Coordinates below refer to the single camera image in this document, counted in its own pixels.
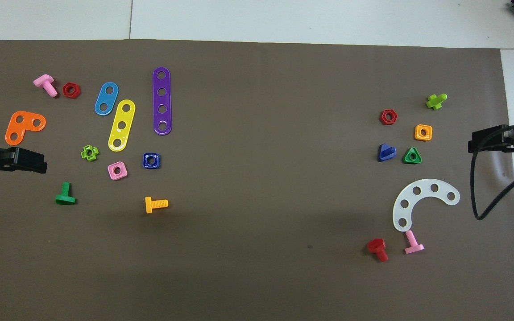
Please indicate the pink toy screw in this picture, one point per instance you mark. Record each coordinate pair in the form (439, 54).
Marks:
(44, 81)
(411, 238)

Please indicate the green triangle toy nut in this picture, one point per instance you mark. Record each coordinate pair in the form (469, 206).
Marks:
(406, 159)

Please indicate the orange square toy nut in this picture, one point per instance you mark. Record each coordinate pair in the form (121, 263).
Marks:
(417, 137)

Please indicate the lime green cross nut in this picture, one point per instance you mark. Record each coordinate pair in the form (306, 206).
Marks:
(84, 153)

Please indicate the pink square toy nut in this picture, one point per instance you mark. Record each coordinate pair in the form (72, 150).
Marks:
(111, 174)

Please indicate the purple four-hole plate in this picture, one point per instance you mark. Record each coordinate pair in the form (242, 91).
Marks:
(162, 100)

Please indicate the orange toy screw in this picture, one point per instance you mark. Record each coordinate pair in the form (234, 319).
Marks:
(149, 205)

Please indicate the red hexagonal toy nut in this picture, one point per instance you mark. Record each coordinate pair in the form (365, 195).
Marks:
(382, 117)
(65, 89)

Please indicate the brown paper table mat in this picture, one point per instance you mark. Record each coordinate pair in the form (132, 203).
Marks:
(257, 178)

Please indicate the white curved five-hole plate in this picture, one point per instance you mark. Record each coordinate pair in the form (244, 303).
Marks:
(425, 188)

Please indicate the yellow three-hole plate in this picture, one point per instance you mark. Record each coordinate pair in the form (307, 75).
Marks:
(124, 117)

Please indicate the lime green cross-head screw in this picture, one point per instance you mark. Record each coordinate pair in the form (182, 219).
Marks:
(435, 102)

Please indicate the blue two-hole plate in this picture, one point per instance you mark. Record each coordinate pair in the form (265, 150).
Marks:
(106, 99)

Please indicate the green toy screw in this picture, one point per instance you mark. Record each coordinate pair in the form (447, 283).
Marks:
(65, 191)

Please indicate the orange angled three-hole plate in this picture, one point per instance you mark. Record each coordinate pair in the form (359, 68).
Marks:
(26, 127)

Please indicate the red hex-head toy screw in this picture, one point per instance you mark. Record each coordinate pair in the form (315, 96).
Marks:
(376, 245)

